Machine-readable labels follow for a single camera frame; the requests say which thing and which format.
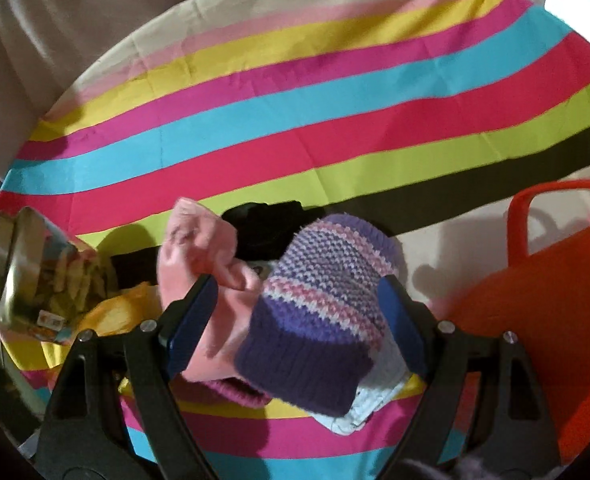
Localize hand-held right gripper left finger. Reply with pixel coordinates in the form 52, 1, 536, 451
35, 274, 221, 480

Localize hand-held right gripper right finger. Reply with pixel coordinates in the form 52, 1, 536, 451
377, 274, 563, 480

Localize pink cloth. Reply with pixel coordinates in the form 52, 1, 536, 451
156, 197, 267, 386

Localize purple striped knit hat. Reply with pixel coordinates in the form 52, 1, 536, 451
234, 212, 404, 419

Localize pale blue woven cloth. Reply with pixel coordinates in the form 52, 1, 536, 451
320, 340, 417, 436

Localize magenta knit cloth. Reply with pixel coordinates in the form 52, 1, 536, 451
202, 377, 274, 409

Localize black cloth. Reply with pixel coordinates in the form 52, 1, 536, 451
110, 201, 306, 292

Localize glass jar with metal lid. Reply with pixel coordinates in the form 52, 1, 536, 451
0, 206, 118, 346

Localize striped tablecloth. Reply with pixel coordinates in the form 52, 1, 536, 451
0, 0, 590, 480

